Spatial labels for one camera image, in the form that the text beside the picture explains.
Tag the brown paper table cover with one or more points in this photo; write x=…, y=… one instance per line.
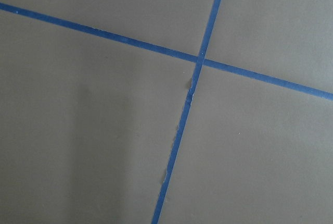
x=166, y=111

